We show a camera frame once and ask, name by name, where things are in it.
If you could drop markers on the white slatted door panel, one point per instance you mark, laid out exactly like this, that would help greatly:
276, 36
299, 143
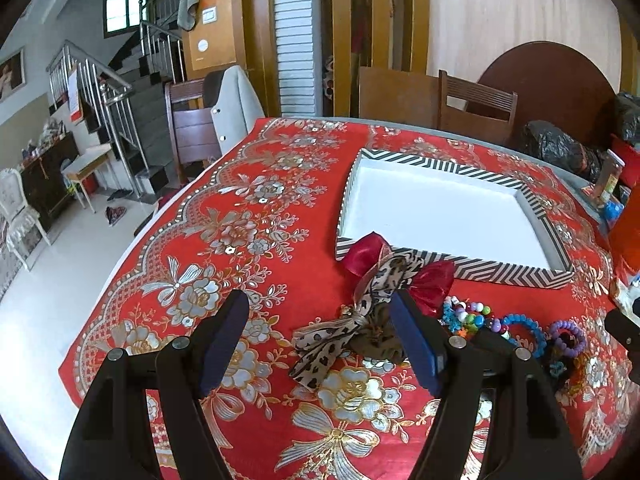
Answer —
298, 47

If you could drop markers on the metal staircase railing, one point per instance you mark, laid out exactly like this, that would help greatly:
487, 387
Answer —
123, 101

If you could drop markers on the black plastic bag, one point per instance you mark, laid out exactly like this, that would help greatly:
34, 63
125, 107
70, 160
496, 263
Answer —
549, 143

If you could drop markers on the brown slatted wooden chair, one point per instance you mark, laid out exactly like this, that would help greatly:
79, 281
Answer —
474, 110

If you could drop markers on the red satin hair bow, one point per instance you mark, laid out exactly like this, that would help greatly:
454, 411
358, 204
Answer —
382, 270

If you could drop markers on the window with green frame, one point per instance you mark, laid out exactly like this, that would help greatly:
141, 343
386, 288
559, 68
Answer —
120, 16

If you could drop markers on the grey white jacket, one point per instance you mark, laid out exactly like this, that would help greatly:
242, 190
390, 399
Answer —
233, 104

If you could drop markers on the small white side table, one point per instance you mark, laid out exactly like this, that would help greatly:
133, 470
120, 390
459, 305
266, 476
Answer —
84, 166

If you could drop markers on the striped white tray box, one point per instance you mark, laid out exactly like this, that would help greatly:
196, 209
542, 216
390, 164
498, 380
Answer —
492, 226

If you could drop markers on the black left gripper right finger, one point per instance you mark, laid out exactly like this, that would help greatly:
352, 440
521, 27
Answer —
528, 437

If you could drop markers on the dark wooden sideboard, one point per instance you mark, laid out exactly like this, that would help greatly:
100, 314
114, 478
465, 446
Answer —
43, 181

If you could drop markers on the framed picture on wall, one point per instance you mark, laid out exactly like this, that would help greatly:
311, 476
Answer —
12, 74

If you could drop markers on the leopard print hair bow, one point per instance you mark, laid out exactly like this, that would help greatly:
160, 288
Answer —
318, 346

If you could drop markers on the grey hanging cloth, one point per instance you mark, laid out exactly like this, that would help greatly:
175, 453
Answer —
186, 14

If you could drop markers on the black hair scrunchie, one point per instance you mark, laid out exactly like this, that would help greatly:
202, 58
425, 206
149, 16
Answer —
557, 367

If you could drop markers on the brown glossy chair back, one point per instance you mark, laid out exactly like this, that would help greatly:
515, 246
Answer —
395, 96

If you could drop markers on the round dark wooden tabletop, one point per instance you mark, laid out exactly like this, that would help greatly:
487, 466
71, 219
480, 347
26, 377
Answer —
557, 84

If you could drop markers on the white ornate chair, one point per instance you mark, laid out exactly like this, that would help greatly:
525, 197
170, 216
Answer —
19, 215

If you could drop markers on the red floral tablecloth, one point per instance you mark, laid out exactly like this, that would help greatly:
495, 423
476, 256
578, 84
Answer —
264, 220

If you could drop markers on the dark wooden chair left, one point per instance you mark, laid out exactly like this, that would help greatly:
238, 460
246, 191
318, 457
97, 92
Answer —
192, 133

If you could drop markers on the glass jar with label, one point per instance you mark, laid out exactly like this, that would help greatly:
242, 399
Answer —
611, 170

